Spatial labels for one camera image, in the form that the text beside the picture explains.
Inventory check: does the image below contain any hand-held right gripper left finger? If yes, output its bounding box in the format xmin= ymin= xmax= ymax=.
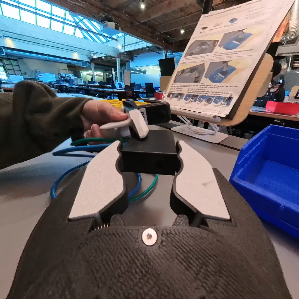
xmin=68 ymin=140 xmax=129 ymax=221

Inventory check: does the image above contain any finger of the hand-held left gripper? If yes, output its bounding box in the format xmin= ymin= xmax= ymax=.
xmin=100 ymin=118 xmax=133 ymax=137
xmin=128 ymin=109 xmax=149 ymax=140

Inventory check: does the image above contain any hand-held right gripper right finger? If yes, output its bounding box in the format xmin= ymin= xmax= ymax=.
xmin=170 ymin=140 xmax=232 ymax=227

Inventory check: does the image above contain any yellow plastic bin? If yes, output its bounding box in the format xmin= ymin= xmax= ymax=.
xmin=98 ymin=99 xmax=144 ymax=112

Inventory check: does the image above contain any black network switch box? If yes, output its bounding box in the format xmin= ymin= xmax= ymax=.
xmin=120 ymin=130 xmax=182 ymax=176

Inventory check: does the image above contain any blue ethernet cable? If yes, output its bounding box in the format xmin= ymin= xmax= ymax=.
xmin=51 ymin=143 xmax=142 ymax=199

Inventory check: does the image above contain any green ethernet cable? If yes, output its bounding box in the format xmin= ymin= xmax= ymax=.
xmin=71 ymin=137 xmax=159 ymax=203

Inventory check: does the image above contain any person's left hand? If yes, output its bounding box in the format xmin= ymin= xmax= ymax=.
xmin=82 ymin=100 xmax=129 ymax=139

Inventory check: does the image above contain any black monitor screen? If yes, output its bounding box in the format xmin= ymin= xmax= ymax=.
xmin=158 ymin=57 xmax=176 ymax=76

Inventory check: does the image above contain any blue plastic bin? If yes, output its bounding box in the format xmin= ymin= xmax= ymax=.
xmin=229 ymin=124 xmax=299 ymax=239

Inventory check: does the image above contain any printed instruction sheet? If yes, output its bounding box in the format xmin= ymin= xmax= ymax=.
xmin=167 ymin=0 xmax=296 ymax=118

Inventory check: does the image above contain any white device with blue strap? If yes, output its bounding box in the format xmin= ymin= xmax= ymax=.
xmin=160 ymin=0 xmax=299 ymax=143

